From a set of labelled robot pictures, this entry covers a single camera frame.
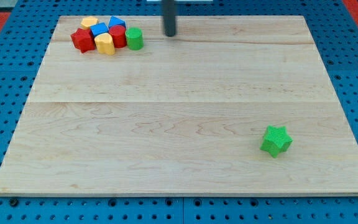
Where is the red circle block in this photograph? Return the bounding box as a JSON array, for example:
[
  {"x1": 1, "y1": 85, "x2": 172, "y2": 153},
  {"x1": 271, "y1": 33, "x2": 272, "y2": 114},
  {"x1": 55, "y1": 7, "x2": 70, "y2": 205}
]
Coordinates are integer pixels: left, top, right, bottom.
[{"x1": 109, "y1": 25, "x2": 127, "y2": 48}]

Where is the green star block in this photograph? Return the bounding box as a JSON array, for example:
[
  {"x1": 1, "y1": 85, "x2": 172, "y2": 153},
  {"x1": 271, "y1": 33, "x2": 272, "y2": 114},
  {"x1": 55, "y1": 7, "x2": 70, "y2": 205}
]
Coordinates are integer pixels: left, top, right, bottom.
[{"x1": 259, "y1": 126, "x2": 293, "y2": 158}]

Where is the red star block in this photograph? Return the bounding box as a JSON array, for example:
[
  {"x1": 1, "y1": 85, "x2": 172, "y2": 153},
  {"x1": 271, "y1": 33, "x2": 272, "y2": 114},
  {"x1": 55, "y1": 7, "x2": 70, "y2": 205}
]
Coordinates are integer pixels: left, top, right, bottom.
[{"x1": 70, "y1": 28, "x2": 95, "y2": 54}]

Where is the wooden board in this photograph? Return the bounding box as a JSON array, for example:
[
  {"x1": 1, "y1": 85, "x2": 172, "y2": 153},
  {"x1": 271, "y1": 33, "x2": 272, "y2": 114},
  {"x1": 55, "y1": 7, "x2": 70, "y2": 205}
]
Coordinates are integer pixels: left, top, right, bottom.
[{"x1": 0, "y1": 16, "x2": 358, "y2": 197}]

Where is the green cylinder block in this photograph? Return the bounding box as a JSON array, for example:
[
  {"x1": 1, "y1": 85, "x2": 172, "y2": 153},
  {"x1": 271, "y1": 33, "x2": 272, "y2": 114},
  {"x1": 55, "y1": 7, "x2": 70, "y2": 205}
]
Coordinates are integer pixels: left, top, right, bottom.
[{"x1": 125, "y1": 27, "x2": 144, "y2": 50}]

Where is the yellow heart block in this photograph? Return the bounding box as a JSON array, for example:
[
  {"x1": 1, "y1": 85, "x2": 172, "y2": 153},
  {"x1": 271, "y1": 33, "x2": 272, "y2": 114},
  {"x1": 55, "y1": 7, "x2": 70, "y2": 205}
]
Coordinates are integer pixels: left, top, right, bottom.
[{"x1": 94, "y1": 33, "x2": 116, "y2": 55}]

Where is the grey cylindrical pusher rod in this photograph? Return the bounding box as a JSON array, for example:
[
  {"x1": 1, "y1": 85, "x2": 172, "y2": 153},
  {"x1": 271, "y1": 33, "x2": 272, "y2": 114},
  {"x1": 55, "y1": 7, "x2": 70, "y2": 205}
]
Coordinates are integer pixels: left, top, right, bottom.
[{"x1": 161, "y1": 0, "x2": 177, "y2": 37}]

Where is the blue triangle block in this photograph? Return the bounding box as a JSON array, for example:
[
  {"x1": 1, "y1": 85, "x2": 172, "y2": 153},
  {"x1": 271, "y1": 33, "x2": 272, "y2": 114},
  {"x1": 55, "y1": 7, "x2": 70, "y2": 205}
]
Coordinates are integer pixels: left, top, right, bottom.
[{"x1": 108, "y1": 16, "x2": 126, "y2": 29}]

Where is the blue cube block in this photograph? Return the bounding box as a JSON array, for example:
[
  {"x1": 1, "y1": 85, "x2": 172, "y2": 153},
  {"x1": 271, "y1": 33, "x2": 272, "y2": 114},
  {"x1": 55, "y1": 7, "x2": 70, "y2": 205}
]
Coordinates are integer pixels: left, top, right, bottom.
[{"x1": 90, "y1": 22, "x2": 109, "y2": 37}]

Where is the yellow hexagon block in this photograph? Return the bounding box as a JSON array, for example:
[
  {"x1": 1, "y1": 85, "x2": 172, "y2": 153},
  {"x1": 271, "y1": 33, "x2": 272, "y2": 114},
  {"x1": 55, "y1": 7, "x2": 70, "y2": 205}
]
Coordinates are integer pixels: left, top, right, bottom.
[{"x1": 80, "y1": 16, "x2": 99, "y2": 30}]

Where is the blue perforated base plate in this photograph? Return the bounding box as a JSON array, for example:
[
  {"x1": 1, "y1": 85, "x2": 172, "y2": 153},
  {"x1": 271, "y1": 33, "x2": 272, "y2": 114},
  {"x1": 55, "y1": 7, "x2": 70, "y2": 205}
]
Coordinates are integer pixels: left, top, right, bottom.
[{"x1": 0, "y1": 0, "x2": 358, "y2": 223}]

